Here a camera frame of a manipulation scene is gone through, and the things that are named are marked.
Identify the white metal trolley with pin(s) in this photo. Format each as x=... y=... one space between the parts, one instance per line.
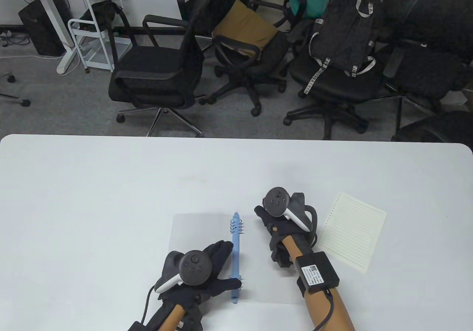
x=97 y=55

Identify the person's left hand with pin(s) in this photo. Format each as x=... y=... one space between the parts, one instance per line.
x=221 y=253

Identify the person's right forearm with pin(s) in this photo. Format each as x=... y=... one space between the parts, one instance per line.
x=325 y=309

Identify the black mesh office chair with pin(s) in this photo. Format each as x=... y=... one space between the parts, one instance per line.
x=425 y=76

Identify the black office chair with armrests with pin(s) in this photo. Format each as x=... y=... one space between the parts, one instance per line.
x=266 y=61

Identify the lined loose-leaf paper stack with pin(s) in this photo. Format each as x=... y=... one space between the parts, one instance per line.
x=351 y=231

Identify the black padded office chair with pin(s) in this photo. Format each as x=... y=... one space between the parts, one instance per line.
x=439 y=128

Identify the black computer tower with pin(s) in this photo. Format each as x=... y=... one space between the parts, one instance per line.
x=40 y=28

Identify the black office chair chrome base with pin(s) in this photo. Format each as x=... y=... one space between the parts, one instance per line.
x=155 y=68

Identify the office chair base with casters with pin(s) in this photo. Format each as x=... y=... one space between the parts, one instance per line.
x=24 y=102

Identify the person's left forearm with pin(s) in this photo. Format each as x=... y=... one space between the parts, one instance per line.
x=166 y=318

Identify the black bag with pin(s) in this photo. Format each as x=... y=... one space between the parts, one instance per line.
x=99 y=13

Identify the white standing desk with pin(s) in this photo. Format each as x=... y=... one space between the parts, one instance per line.
x=48 y=6

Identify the brown cushion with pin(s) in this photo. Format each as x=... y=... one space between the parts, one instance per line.
x=244 y=28

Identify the white power strip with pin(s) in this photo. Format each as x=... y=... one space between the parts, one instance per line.
x=4 y=39

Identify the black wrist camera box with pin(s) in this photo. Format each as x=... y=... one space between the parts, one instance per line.
x=317 y=272
x=136 y=326

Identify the person's right hand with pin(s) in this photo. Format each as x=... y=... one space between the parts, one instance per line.
x=281 y=227

